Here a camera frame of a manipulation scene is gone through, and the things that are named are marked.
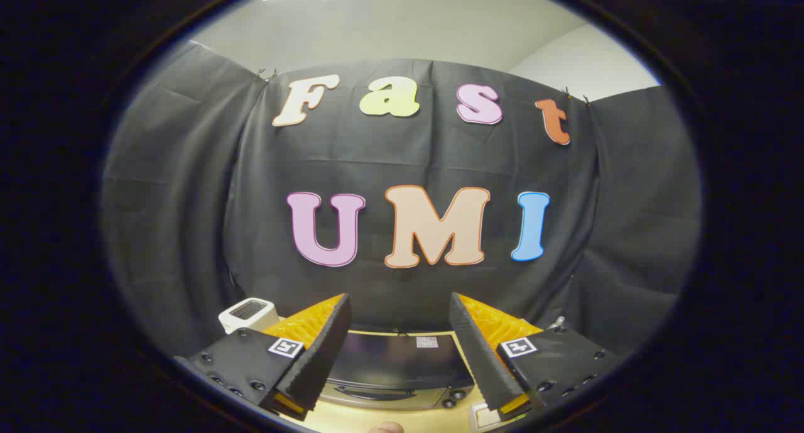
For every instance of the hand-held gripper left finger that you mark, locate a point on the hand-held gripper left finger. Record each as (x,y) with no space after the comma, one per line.
(317,357)

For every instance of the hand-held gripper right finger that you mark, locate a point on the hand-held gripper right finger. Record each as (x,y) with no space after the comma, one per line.
(480,357)

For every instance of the black toaster oven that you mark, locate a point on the black toaster oven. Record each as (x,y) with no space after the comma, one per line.
(396,364)

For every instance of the white bread toaster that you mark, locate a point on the white bread toaster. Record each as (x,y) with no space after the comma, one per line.
(248,313)

